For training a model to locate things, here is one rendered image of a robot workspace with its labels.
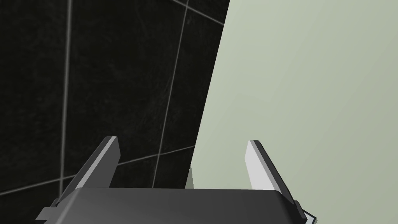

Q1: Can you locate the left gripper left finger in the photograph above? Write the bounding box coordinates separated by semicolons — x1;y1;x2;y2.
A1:
55;136;121;204

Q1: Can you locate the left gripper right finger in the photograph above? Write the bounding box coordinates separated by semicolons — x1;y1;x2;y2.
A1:
244;140;295;205

